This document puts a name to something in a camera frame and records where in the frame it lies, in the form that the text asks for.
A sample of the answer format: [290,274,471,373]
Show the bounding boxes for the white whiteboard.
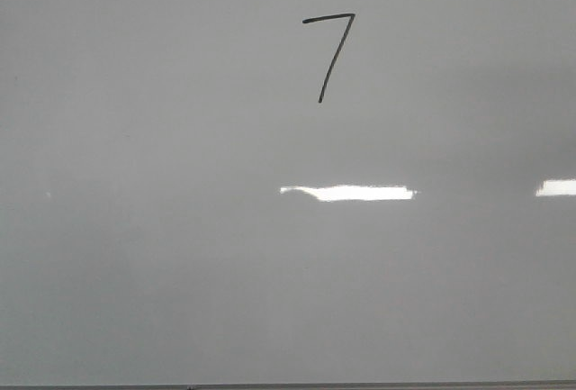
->
[1,0,575,385]

